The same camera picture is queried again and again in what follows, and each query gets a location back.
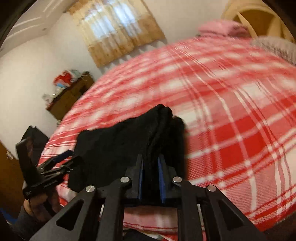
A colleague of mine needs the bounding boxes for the left forearm dark sleeve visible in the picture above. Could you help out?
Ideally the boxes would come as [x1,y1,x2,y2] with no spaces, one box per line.
[1,206,47,240]

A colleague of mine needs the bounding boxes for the pink folded blanket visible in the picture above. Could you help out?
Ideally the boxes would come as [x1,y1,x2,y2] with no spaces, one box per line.
[198,20,250,38]

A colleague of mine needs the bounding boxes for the striped pillow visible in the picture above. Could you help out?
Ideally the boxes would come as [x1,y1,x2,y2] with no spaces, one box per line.
[250,36,296,65]

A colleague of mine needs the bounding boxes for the cream wooden headboard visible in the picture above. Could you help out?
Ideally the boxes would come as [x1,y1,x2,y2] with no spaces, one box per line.
[221,1,295,43]

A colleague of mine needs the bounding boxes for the brown wooden door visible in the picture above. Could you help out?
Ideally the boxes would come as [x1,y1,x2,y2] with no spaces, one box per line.
[0,143,24,218]

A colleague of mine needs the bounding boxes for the black folding chair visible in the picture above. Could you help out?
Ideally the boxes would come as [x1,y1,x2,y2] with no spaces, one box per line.
[21,126,49,166]

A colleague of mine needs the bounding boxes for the black pants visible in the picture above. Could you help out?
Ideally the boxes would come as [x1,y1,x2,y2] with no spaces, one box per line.
[67,103,187,202]

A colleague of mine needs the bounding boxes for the person left hand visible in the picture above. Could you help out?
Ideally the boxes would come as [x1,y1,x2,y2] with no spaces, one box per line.
[23,193,62,222]

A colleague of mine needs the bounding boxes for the red plaid bed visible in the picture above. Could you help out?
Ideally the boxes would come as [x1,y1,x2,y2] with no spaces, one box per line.
[40,37,295,230]

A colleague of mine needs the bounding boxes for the red gift bag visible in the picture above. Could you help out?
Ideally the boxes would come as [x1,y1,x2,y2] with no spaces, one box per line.
[53,71,72,87]

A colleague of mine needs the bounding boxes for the beige window curtain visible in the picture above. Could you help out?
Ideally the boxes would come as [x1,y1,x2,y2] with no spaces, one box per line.
[68,1,165,67]

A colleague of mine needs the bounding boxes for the brown wooden desk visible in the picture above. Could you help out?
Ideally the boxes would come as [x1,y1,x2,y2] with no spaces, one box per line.
[46,72,94,121]

